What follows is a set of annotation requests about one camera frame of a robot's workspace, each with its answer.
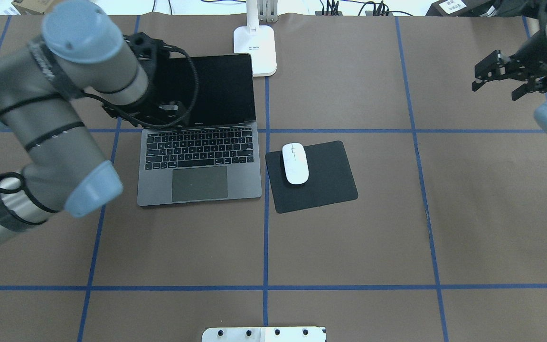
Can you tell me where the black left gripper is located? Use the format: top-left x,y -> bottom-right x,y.
103,32 -> 199,129

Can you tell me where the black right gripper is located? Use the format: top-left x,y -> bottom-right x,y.
472,50 -> 547,101

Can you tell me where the grey laptop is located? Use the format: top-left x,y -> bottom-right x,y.
137,53 -> 262,206

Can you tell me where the white desk lamp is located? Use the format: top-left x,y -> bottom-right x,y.
234,0 -> 277,76

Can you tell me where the white computer mouse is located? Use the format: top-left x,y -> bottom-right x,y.
282,142 -> 310,185

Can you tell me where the black mouse pad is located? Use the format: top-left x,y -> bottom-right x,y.
265,141 -> 358,213

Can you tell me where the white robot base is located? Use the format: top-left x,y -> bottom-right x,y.
201,326 -> 327,342

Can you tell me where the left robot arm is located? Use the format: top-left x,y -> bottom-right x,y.
0,0 -> 200,245

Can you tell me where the orange black power strip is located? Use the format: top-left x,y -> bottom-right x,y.
313,0 -> 393,17

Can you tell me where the brown cardboard box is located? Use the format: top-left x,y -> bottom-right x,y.
11,0 -> 62,15

